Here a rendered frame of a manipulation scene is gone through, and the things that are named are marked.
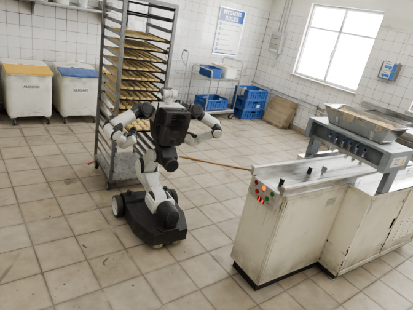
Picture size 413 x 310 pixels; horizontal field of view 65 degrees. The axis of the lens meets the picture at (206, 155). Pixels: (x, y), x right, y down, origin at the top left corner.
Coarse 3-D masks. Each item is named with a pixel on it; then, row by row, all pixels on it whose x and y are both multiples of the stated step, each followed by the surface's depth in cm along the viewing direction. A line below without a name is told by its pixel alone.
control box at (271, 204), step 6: (258, 180) 222; (252, 186) 228; (258, 186) 223; (270, 186) 216; (252, 192) 228; (264, 192) 218; (270, 192) 213; (276, 192) 210; (264, 198) 219; (270, 198) 214; (276, 198) 210; (264, 204) 219; (270, 204) 214; (276, 204) 213
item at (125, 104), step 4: (104, 92) 340; (108, 92) 335; (108, 96) 329; (112, 96) 326; (112, 100) 319; (120, 104) 306; (124, 104) 310; (128, 104) 318; (132, 104) 314; (120, 108) 299; (124, 108) 299; (128, 108) 302
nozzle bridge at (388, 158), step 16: (320, 128) 273; (336, 128) 253; (320, 144) 290; (336, 144) 260; (352, 144) 250; (368, 144) 231; (384, 144) 236; (368, 160) 238; (384, 160) 223; (400, 160) 231; (384, 176) 234; (384, 192) 240
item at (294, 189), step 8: (344, 176) 241; (352, 176) 245; (360, 176) 253; (296, 184) 212; (304, 184) 215; (312, 184) 219; (320, 184) 225; (328, 184) 231; (336, 184) 237; (280, 192) 207; (288, 192) 207; (296, 192) 212
